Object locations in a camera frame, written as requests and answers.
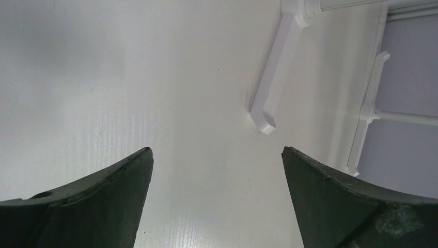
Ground right aluminium frame profile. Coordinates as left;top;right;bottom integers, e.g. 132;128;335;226
386;1;437;22

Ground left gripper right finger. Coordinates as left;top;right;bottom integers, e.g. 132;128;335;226
281;147;437;247

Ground white clothes rack left post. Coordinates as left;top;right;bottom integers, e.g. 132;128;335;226
250;1;375;135

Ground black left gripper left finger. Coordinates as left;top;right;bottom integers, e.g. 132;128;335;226
1;147;153;247

